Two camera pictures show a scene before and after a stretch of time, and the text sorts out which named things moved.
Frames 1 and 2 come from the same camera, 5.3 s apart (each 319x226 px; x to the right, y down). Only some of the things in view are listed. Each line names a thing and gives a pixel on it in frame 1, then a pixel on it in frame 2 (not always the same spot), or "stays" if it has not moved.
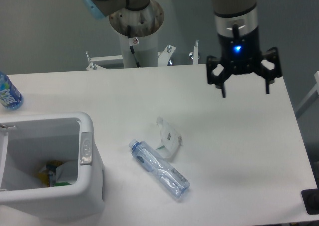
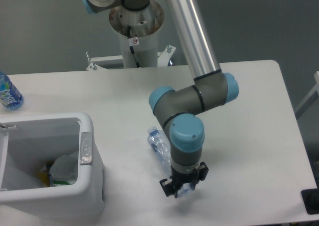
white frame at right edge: [313, 95] stays
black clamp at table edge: [310, 198] stays
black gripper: [239, 55] to [176, 178]
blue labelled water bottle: [11, 98] stays
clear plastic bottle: [177, 182] to [161, 146]
